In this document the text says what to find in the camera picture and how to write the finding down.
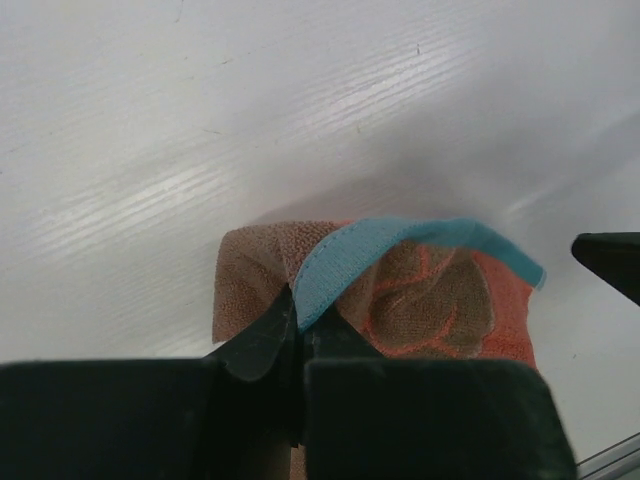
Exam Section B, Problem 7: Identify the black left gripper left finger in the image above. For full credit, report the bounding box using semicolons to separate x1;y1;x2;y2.
1;289;297;479

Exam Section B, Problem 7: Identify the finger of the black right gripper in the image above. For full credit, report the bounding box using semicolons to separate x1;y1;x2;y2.
571;232;640;305

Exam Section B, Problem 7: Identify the brown orange bear towel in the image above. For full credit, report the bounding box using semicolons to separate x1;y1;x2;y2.
209;216;547;480

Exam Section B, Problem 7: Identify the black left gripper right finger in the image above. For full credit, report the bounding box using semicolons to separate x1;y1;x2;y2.
303;310;577;479

